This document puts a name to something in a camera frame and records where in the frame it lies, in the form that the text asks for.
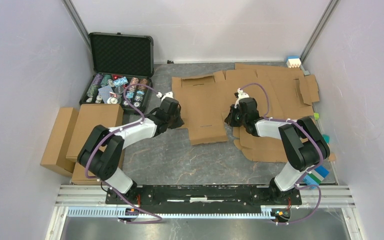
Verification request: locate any green toy block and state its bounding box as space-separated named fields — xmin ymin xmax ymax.
xmin=313 ymin=112 xmax=320 ymax=121

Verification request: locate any blue green striped block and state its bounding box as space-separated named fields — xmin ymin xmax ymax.
xmin=303 ymin=165 xmax=330 ymax=186

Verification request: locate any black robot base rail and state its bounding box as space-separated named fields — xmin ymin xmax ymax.
xmin=125 ymin=184 xmax=302 ymax=214

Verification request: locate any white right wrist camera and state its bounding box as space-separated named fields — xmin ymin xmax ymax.
xmin=234 ymin=88 xmax=250 ymax=107

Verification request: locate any white blue toy block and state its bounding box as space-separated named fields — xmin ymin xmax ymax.
xmin=286 ymin=55 xmax=302 ymax=69

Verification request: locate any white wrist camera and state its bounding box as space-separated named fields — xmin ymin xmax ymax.
xmin=234 ymin=88 xmax=250 ymax=107
xmin=156 ymin=91 xmax=174 ymax=101

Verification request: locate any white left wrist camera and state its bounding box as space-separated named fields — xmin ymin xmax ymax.
xmin=156 ymin=91 xmax=174 ymax=101

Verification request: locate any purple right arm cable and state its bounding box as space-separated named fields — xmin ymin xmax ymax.
xmin=238 ymin=82 xmax=325 ymax=226

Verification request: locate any lower flat cardboard sheet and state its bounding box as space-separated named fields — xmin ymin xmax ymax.
xmin=225 ymin=63 xmax=320 ymax=163

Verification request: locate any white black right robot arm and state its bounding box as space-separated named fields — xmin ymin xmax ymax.
xmin=224 ymin=97 xmax=330 ymax=204

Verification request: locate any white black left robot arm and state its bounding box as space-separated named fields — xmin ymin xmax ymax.
xmin=77 ymin=96 xmax=184 ymax=204

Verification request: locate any teal toy block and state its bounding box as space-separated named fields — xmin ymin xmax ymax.
xmin=322 ymin=134 xmax=330 ymax=144

